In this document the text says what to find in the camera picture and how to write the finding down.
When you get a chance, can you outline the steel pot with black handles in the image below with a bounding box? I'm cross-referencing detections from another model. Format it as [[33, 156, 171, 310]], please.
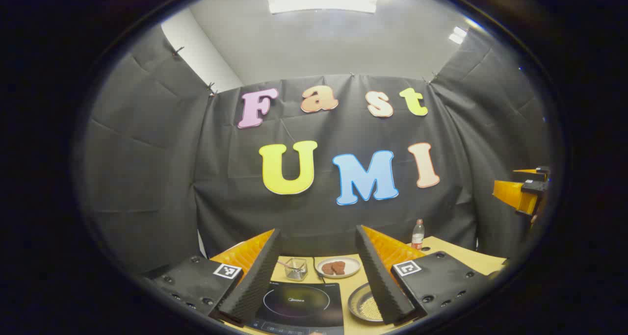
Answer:
[[348, 283, 384, 323]]

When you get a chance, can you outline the black induction cooktop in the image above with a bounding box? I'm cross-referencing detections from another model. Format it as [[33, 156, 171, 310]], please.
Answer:
[[248, 282, 345, 335]]

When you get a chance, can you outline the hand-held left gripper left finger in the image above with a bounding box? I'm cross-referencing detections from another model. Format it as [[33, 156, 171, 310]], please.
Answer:
[[142, 229, 283, 327]]

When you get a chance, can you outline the clear square utensil holder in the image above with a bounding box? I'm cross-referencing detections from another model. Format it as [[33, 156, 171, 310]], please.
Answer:
[[285, 258, 308, 282]]

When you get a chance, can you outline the white round plate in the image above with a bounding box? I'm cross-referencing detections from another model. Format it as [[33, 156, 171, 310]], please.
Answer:
[[316, 257, 362, 279]]

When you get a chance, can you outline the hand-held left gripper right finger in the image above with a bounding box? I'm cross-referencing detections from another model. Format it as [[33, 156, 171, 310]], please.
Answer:
[[355, 225, 491, 326]]

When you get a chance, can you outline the black backdrop cloth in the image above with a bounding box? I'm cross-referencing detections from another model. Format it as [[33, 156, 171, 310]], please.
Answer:
[[81, 24, 552, 277]]

